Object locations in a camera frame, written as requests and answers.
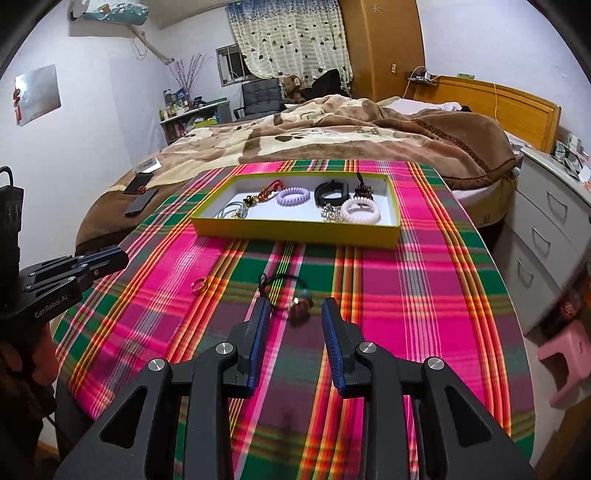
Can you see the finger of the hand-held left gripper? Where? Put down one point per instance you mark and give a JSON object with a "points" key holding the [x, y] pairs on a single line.
{"points": [[92, 258], [69, 281]]}

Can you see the person's left forearm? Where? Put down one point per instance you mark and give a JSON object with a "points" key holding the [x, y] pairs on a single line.
{"points": [[23, 392]]}

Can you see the plaid tablecloth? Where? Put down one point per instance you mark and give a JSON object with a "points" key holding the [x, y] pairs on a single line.
{"points": [[392, 300]]}

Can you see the power strip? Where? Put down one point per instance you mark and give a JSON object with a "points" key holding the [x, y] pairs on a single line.
{"points": [[422, 77]]}

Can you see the black wristband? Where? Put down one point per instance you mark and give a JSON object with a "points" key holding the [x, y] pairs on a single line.
{"points": [[321, 196]]}

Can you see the brown teddy bear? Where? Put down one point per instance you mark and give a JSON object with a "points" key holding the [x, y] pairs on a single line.
{"points": [[293, 87]]}

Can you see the cluttered white shelf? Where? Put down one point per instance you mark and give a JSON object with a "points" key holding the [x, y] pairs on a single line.
{"points": [[189, 122]]}

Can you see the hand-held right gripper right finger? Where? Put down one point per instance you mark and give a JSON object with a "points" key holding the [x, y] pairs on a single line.
{"points": [[331, 350]]}

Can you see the silver wall poster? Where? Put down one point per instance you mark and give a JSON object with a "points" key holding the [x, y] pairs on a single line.
{"points": [[37, 94]]}

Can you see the brown patterned blanket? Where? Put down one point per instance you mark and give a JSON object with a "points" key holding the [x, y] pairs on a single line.
{"points": [[323, 134]]}

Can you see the crystal hair clip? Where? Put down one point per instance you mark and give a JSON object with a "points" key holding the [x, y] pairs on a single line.
{"points": [[331, 213]]}

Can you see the window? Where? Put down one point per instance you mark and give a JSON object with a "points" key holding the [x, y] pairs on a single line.
{"points": [[231, 67]]}

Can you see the wooden wardrobe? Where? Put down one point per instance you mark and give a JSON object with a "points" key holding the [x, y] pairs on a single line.
{"points": [[383, 41]]}

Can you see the white nightstand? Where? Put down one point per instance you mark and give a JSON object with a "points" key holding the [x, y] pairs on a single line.
{"points": [[545, 230]]}

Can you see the black chair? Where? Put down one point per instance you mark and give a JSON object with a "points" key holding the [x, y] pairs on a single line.
{"points": [[261, 99]]}

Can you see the heart print curtain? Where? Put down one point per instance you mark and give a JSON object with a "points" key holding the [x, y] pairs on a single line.
{"points": [[286, 37]]}

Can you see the white card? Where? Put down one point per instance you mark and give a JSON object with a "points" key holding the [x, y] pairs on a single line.
{"points": [[147, 166]]}

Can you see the white bed sheet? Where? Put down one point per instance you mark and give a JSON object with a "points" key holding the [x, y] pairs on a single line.
{"points": [[415, 105]]}

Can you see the red and gold hair clip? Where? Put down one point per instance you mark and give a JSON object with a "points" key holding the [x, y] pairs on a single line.
{"points": [[270, 191]]}

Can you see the yellow shallow cardboard box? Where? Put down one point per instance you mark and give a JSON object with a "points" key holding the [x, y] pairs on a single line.
{"points": [[295, 235]]}

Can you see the clutter on nightstand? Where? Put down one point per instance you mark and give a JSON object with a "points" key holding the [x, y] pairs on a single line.
{"points": [[575, 157]]}

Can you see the purple flower branches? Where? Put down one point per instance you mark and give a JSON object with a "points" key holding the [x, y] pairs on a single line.
{"points": [[189, 74]]}

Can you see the dark cloth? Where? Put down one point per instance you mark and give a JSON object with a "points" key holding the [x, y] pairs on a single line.
{"points": [[328, 85]]}

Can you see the wooden bed headboard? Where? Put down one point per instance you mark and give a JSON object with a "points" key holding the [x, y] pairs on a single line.
{"points": [[521, 108]]}

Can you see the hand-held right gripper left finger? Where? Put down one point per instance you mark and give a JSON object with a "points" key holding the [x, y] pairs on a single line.
{"points": [[261, 350]]}

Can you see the air conditioner pipe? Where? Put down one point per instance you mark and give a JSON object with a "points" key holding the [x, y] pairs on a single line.
{"points": [[147, 44]]}

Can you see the black phone with charm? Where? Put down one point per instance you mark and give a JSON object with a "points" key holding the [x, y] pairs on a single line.
{"points": [[137, 183]]}

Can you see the pink plastic stool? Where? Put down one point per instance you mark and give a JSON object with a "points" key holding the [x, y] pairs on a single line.
{"points": [[568, 360]]}

